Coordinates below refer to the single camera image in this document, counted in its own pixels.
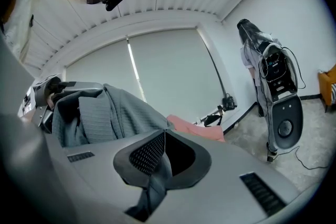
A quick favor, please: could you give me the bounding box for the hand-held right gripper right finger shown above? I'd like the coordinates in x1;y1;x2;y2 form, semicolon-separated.
146;129;300;224

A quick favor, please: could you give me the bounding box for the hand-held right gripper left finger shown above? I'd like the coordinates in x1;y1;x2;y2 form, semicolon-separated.
44;129;174;224

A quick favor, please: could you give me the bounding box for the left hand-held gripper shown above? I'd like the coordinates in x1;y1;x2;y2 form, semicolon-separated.
17;74;106;134

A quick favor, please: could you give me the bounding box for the grey-blue garment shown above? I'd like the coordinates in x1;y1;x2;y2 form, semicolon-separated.
51;83;176;222

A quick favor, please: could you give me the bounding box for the pink sofa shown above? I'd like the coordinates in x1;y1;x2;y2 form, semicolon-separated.
166;114;226;143

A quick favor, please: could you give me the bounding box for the person's cream shirt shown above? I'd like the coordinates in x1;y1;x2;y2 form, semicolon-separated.
0;0;45;65

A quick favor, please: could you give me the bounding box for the orange chair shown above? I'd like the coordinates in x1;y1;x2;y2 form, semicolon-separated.
317;64;336;113

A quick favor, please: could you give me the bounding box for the striped cushion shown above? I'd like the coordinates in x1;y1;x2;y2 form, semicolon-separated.
329;83;336;107

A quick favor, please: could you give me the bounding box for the black strap bag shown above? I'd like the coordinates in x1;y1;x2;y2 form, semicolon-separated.
203;114;224;128

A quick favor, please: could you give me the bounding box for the black camera bag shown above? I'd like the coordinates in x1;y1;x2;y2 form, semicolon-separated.
222;93;238;111

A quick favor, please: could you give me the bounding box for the black floor cable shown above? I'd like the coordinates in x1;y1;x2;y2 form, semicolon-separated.
293;145;330;170

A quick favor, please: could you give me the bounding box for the black hanging cable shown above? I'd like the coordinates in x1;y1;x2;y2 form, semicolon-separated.
207;46;227;99

